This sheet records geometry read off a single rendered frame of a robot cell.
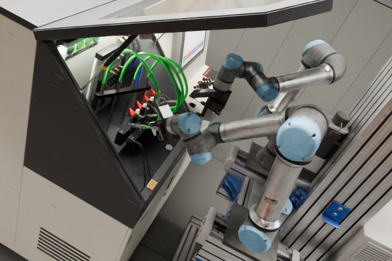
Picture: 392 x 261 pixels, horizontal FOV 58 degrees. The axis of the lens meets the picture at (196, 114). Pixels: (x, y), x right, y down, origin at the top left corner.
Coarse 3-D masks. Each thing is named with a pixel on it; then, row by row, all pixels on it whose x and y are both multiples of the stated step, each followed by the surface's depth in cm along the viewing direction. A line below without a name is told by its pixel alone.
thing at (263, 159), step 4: (264, 148) 183; (260, 152) 184; (264, 152) 181; (268, 152) 179; (256, 156) 185; (260, 156) 182; (264, 156) 181; (268, 156) 179; (272, 156) 178; (256, 160) 184; (260, 160) 181; (264, 160) 180; (268, 160) 179; (272, 160) 178; (260, 164) 182; (264, 164) 180; (268, 164) 179; (272, 164) 179; (264, 168) 181; (268, 168) 180
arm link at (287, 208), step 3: (288, 198) 136; (288, 201) 134; (285, 204) 131; (288, 204) 132; (291, 204) 133; (285, 207) 130; (288, 207) 130; (291, 207) 132; (282, 210) 129; (285, 210) 130; (288, 210) 130; (282, 213) 130; (285, 213) 129; (288, 213) 131; (282, 216) 130; (285, 216) 132; (282, 219) 130; (282, 222) 130
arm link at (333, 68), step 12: (336, 60) 155; (300, 72) 149; (312, 72) 150; (324, 72) 151; (336, 72) 152; (252, 84) 146; (264, 84) 141; (276, 84) 143; (288, 84) 145; (300, 84) 148; (312, 84) 151; (324, 84) 157; (264, 96) 141
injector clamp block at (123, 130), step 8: (152, 112) 195; (152, 120) 190; (120, 128) 176; (128, 128) 178; (120, 136) 174; (136, 136) 175; (144, 136) 188; (120, 144) 177; (128, 144) 175; (136, 144) 180
